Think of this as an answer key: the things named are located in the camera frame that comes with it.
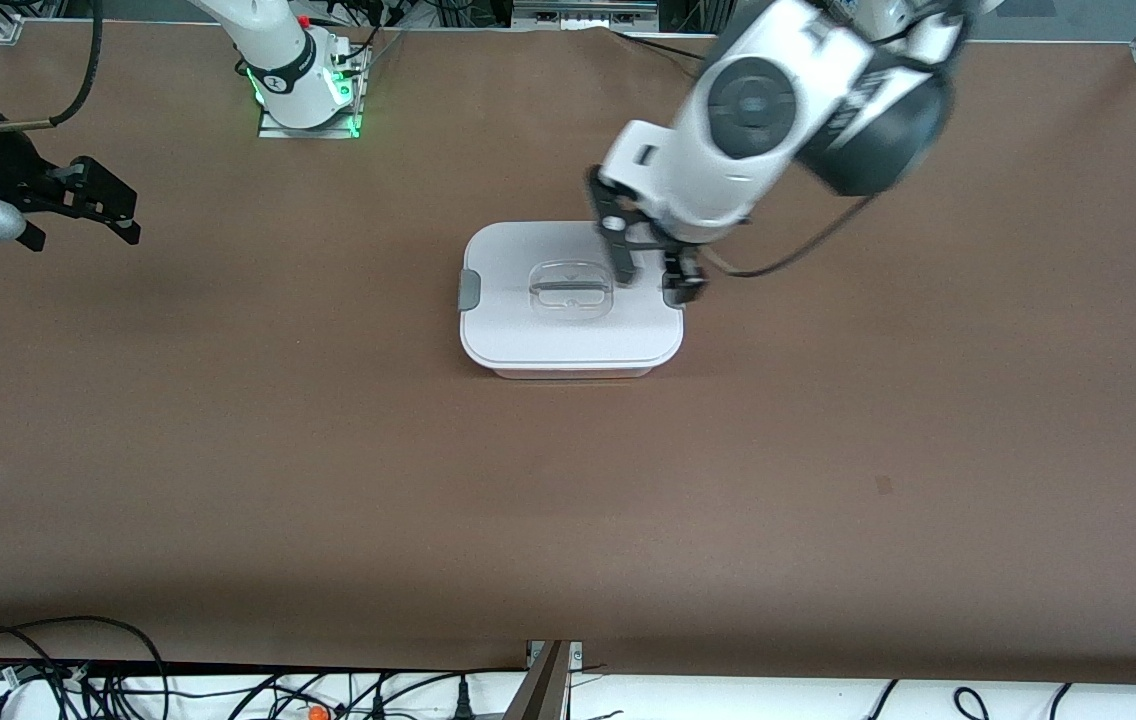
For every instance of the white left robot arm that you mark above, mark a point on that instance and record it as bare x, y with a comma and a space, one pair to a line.
728, 170

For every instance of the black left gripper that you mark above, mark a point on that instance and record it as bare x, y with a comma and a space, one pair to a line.
680, 262

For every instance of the aluminium corner bracket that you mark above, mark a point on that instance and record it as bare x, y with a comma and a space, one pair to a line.
3, 22

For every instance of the aluminium profile post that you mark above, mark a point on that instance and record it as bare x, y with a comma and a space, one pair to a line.
548, 690

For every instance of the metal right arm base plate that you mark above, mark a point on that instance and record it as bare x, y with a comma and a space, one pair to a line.
273, 130

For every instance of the brown table cover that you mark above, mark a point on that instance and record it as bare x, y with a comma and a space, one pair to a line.
568, 520

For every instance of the translucent pink plastic box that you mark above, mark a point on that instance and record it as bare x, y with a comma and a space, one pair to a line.
568, 372

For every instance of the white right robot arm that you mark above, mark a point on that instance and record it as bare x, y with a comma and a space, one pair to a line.
273, 50

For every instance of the white box lid grey latches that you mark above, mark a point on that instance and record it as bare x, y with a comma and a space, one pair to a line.
568, 330

